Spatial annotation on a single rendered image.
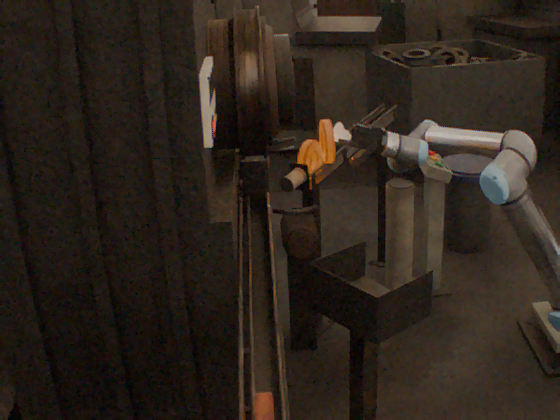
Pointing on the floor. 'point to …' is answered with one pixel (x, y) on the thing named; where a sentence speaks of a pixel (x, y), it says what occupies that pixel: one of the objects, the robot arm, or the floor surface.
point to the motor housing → (300, 318)
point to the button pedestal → (434, 222)
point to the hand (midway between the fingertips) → (326, 136)
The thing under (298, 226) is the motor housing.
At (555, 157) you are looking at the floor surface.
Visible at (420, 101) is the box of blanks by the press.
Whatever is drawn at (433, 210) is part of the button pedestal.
